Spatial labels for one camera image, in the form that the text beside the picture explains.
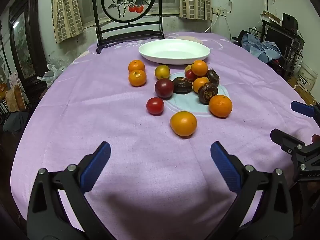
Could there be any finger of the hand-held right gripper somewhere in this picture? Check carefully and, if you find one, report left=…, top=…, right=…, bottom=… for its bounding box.
left=291, top=100, right=320, bottom=127
left=270, top=128, right=307, bottom=155

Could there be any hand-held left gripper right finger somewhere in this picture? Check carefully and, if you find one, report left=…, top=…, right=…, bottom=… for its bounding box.
left=207, top=141, right=294, bottom=240

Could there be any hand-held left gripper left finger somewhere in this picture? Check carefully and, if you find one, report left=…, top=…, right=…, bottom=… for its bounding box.
left=26, top=141, right=118, bottom=240

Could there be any large yellow-orange citrus fruit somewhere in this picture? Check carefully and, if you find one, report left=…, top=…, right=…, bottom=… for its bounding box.
left=170, top=111, right=198, bottom=137

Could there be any tangerine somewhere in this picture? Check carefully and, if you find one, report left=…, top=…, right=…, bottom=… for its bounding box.
left=192, top=77, right=209, bottom=93
left=128, top=69, right=147, bottom=87
left=209, top=95, right=233, bottom=118
left=191, top=60, right=208, bottom=77
left=128, top=60, right=146, bottom=73

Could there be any dark brown passion fruit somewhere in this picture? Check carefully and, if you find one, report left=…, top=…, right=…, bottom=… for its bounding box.
left=198, top=82, right=219, bottom=105
left=207, top=69, right=220, bottom=86
left=172, top=77, right=193, bottom=95

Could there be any red tomato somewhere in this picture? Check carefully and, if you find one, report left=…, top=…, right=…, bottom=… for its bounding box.
left=185, top=69, right=198, bottom=82
left=146, top=97, right=165, bottom=116

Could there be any dark red plum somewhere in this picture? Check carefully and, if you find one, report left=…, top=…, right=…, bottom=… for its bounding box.
left=154, top=78, right=174, bottom=99

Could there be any white oval plate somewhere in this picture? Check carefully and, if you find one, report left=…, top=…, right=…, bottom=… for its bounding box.
left=138, top=39, right=211, bottom=65

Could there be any white plastic bucket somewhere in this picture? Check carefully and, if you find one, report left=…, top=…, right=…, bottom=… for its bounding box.
left=297, top=61, right=318, bottom=93

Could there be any purple printed blanket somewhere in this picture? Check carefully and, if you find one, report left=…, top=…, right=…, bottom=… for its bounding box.
left=11, top=32, right=317, bottom=232

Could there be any blue crumpled cloth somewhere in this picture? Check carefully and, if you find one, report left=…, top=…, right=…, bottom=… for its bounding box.
left=241, top=33, right=283, bottom=62

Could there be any black monitor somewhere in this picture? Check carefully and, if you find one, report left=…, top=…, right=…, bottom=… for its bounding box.
left=264, top=26, right=294, bottom=55

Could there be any black speaker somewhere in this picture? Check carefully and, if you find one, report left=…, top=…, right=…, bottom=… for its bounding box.
left=282, top=12, right=298, bottom=34

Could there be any white plastic bag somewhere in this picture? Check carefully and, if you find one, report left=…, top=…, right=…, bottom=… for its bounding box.
left=37, top=64, right=66, bottom=88

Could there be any brown woven basket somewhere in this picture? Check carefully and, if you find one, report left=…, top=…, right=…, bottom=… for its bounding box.
left=5, top=84, right=27, bottom=113

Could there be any small yellow-green tomato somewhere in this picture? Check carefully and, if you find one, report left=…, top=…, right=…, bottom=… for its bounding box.
left=154, top=65, right=171, bottom=80

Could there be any dark wooden framed cabinet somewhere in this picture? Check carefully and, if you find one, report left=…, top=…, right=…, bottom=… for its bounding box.
left=8, top=0, right=48, bottom=90

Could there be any beige grid-patterned curtain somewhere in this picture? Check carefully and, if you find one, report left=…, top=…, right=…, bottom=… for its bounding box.
left=52, top=0, right=84, bottom=44
left=179, top=0, right=213, bottom=20

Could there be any black chair with painted panel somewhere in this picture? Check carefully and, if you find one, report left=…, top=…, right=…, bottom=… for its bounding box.
left=90, top=0, right=164, bottom=55

